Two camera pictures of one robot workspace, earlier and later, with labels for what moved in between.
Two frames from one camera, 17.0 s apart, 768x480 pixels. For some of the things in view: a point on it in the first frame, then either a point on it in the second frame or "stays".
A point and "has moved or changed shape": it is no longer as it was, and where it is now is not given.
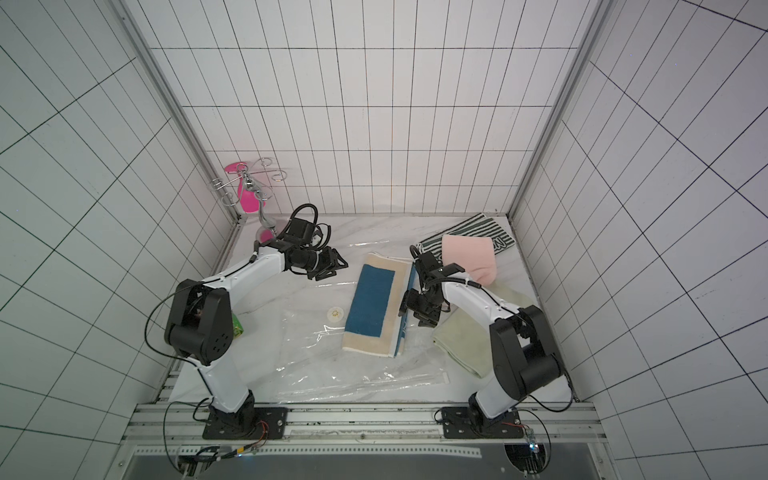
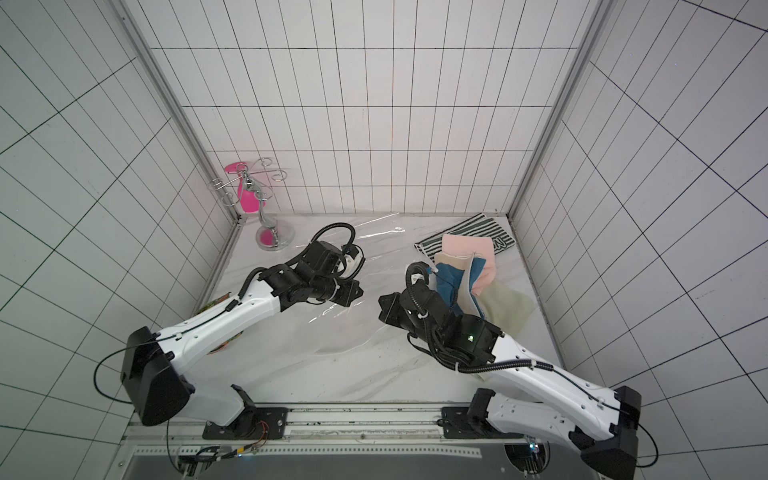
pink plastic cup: [250, 200] stays
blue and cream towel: [373, 323] has moved or changed shape
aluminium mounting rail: [360, 424] stays
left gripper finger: [335, 258] → [351, 292]
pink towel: [475, 254] stays
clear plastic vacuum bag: [314, 367] → [291, 338]
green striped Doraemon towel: [478, 225] stays
